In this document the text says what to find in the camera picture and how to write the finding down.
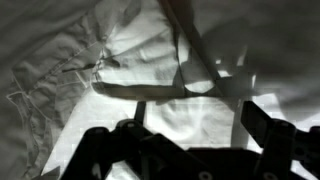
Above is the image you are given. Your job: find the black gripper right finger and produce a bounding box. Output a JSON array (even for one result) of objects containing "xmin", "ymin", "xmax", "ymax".
[{"xmin": 240, "ymin": 100, "xmax": 320, "ymax": 180}]

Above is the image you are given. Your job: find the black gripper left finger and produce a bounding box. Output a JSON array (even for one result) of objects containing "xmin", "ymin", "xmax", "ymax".
[{"xmin": 59, "ymin": 100, "xmax": 153, "ymax": 180}]

